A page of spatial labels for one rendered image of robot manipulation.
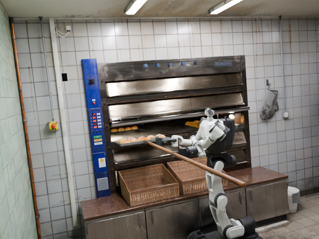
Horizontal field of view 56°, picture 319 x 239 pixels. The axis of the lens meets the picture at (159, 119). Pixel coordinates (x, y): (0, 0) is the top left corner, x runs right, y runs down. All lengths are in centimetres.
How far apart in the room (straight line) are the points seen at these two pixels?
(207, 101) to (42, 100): 197
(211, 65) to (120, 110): 132
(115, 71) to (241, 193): 201
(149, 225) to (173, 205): 32
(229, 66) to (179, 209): 194
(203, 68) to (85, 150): 177
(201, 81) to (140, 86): 80
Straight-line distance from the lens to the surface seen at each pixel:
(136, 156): 362
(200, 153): 260
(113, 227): 321
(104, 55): 353
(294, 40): 475
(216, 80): 397
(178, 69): 376
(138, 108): 358
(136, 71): 359
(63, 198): 363
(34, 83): 346
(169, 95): 369
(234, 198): 365
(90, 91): 344
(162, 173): 371
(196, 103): 383
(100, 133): 347
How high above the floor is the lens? 174
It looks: 6 degrees down
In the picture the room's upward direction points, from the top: 5 degrees counter-clockwise
